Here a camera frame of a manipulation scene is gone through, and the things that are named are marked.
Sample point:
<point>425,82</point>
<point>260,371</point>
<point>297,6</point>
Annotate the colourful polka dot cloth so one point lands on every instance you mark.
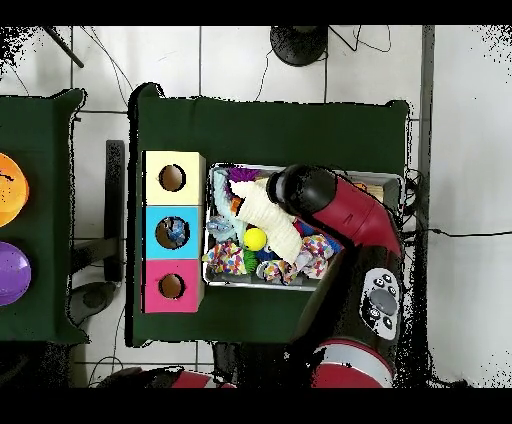
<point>224,258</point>

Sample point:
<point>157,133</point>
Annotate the wooden box with three holes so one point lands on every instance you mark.
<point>192,188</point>

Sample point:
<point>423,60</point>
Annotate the purple spiky rubber ball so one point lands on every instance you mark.
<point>244,174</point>

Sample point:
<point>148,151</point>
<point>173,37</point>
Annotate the purple plastic bowl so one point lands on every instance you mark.
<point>12,274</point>

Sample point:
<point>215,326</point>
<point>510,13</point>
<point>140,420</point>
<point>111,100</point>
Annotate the yellow smiley ball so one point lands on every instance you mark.
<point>255,239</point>

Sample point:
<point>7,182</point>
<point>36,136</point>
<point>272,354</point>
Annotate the dark green tablecloth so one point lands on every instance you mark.
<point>32,128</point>
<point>280,132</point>

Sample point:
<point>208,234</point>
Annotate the black tripod leg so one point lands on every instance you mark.
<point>64,47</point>

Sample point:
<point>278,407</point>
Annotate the light blue waffle cloth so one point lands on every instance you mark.
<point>220,192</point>

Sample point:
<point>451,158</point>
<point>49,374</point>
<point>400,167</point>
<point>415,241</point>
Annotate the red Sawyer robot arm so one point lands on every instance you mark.
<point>348,212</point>

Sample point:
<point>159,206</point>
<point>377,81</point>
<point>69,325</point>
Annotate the black upright panel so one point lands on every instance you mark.
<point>114,200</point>

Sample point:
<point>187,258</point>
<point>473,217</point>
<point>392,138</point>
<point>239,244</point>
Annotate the colourful heart print cloth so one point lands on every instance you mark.
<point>316,252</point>

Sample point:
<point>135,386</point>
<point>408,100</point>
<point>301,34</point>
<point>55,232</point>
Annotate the orange plastic bowl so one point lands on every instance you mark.
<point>12,188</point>

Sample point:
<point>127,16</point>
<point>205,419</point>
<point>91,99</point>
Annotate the black round stand base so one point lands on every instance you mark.
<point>300,42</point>

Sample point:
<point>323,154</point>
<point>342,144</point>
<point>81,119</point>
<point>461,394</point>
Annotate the cream waffle cloth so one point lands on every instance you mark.
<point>272,224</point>

